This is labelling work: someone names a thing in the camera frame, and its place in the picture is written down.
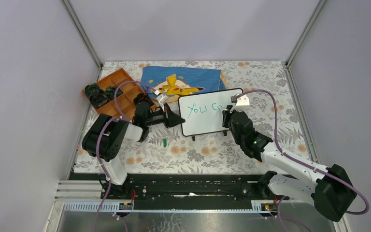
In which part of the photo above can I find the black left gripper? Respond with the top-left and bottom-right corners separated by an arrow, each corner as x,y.
144,103 -> 185,129

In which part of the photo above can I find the white whiteboard black frame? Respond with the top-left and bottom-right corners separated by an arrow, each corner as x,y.
178,88 -> 243,137

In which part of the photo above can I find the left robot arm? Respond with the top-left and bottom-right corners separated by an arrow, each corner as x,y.
82,100 -> 186,199

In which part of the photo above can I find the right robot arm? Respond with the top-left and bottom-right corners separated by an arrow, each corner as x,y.
222,105 -> 357,222

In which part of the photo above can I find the blue Pikachu cloth bag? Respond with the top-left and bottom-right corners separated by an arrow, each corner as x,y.
140,66 -> 228,103

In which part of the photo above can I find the dark rolled fabric orange pattern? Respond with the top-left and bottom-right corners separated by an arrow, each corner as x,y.
133,93 -> 154,107

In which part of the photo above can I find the floral patterned tablecloth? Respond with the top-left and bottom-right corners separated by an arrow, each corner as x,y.
100,61 -> 310,174

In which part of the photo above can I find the wooden compartment tray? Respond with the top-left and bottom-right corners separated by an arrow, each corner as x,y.
82,68 -> 145,120

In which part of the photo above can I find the dark green rolled fabric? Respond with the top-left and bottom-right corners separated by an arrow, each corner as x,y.
105,86 -> 123,101

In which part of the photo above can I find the dark rolled fabric front left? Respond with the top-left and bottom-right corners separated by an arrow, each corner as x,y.
89,92 -> 110,109

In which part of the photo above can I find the dark rolled fabric back left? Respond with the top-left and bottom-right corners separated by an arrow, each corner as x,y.
83,83 -> 101,99

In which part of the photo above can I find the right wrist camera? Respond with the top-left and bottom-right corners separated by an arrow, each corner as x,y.
230,94 -> 250,111

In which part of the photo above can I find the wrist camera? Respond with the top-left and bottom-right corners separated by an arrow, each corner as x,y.
230,94 -> 250,111
154,90 -> 169,107

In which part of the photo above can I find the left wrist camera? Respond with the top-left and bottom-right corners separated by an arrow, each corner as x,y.
154,90 -> 169,107

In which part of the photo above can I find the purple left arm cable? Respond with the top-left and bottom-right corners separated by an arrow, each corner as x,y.
91,80 -> 157,232

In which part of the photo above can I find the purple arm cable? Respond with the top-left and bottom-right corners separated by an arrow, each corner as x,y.
236,89 -> 371,216
91,80 -> 157,232

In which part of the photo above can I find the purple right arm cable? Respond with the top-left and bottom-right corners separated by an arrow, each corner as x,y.
236,89 -> 371,216

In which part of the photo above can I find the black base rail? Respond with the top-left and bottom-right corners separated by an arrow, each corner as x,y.
100,174 -> 278,210

